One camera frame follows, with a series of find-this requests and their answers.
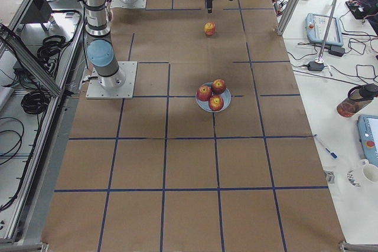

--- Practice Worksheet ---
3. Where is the red apple on plate left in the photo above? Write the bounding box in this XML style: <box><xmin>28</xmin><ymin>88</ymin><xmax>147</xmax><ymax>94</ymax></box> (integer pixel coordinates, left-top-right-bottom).
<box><xmin>196</xmin><ymin>84</ymin><xmax>213</xmax><ymax>102</ymax></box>

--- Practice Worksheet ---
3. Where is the red apple on plate back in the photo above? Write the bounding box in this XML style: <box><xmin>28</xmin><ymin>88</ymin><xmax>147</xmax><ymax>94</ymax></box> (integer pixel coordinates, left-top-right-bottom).
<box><xmin>211</xmin><ymin>78</ymin><xmax>227</xmax><ymax>95</ymax></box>

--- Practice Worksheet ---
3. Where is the blue white pen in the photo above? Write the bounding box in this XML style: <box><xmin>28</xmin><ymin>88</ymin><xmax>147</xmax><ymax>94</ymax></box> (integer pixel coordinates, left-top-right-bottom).
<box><xmin>314</xmin><ymin>134</ymin><xmax>338</xmax><ymax>159</ymax></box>

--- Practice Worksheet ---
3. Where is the teach pendant tablet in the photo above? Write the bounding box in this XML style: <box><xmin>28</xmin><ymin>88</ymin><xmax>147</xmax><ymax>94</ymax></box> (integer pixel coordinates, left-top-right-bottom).
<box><xmin>305</xmin><ymin>13</ymin><xmax>344</xmax><ymax>47</ymax></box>

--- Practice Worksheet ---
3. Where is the yellow-red apple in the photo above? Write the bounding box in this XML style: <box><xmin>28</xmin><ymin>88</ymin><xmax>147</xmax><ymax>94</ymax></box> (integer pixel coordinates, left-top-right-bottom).
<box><xmin>204</xmin><ymin>22</ymin><xmax>216</xmax><ymax>36</ymax></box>

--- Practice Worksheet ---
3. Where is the red apple on plate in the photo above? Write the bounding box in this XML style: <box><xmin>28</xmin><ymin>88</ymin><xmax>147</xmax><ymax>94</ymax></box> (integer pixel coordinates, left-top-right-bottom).
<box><xmin>196</xmin><ymin>84</ymin><xmax>213</xmax><ymax>102</ymax></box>
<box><xmin>211</xmin><ymin>78</ymin><xmax>227</xmax><ymax>95</ymax></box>
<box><xmin>208</xmin><ymin>95</ymin><xmax>224</xmax><ymax>112</ymax></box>

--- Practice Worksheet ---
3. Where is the light blue plate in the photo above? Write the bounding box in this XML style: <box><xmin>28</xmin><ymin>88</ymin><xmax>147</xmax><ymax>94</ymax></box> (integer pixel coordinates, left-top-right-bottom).
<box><xmin>195</xmin><ymin>83</ymin><xmax>232</xmax><ymax>113</ymax></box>

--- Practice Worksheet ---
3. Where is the red apple on plate front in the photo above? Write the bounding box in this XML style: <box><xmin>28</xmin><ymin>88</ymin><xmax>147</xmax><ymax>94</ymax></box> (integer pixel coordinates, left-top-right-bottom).
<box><xmin>208</xmin><ymin>95</ymin><xmax>224</xmax><ymax>112</ymax></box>

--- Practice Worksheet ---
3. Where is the brown water bottle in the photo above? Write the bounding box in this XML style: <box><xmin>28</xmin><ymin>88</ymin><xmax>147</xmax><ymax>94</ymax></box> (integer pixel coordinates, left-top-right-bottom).
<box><xmin>337</xmin><ymin>83</ymin><xmax>377</xmax><ymax>117</ymax></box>

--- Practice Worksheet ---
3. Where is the white mug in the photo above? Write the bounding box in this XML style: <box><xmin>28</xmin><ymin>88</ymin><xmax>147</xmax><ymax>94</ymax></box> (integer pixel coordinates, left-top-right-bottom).
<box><xmin>347</xmin><ymin>159</ymin><xmax>377</xmax><ymax>187</ymax></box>

